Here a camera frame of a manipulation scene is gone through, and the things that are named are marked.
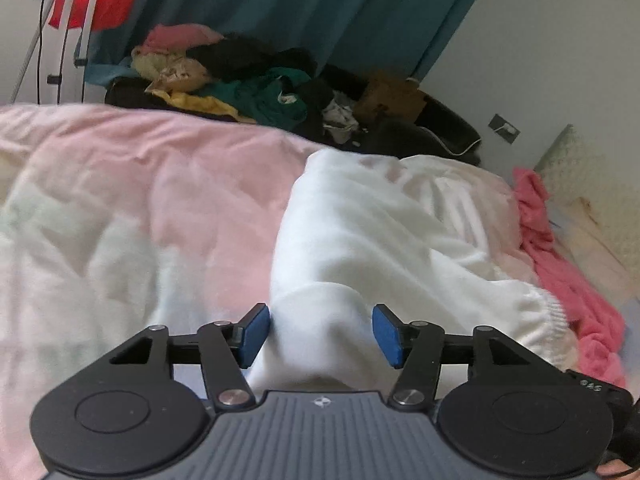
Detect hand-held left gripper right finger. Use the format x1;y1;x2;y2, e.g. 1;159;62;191
371;303;533;413

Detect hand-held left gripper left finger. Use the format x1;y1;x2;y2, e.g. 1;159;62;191
109;303;271;413

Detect white sweatpants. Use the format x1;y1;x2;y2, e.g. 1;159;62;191
247;149;581;393

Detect coral pink garment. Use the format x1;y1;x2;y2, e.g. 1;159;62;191
511;166;629;390

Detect pink and white blanket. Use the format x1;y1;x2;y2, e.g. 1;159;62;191
0;104;531;480

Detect black bag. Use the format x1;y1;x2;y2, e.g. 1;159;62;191
367;91;482;167

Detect white and grey garment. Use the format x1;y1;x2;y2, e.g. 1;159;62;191
321;96;360;145

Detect cream pillow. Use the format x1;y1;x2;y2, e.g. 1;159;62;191
534;123;640;303

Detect cardboard box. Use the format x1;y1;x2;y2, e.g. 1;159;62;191
356;71;427;125

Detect yellow garment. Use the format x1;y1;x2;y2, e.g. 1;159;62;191
131;51;257;125

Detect green garment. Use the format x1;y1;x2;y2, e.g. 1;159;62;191
199;67;315;129

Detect black garment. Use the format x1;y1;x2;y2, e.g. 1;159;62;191
196;34;319;85

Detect teal curtain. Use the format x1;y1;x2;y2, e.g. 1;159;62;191
82;0;502;92

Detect white drying rack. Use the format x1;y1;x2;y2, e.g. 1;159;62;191
9;0;112;107

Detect red cloth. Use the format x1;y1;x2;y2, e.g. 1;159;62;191
48;0;149;31

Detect wall socket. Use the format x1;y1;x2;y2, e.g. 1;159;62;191
488;113;522;146

